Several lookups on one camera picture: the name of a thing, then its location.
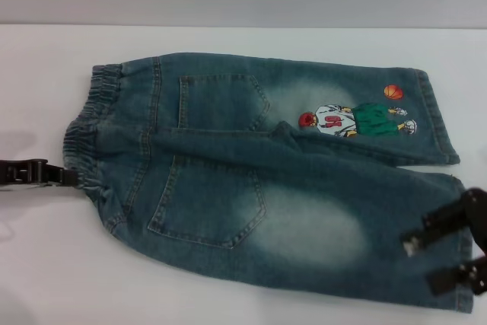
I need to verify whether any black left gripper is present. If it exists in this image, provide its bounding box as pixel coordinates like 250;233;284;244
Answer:
0;157;80;190

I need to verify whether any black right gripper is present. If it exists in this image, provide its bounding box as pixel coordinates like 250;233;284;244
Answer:
402;186;487;297

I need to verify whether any blue denim shorts basketball print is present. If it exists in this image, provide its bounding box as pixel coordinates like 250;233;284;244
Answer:
62;52;475;313

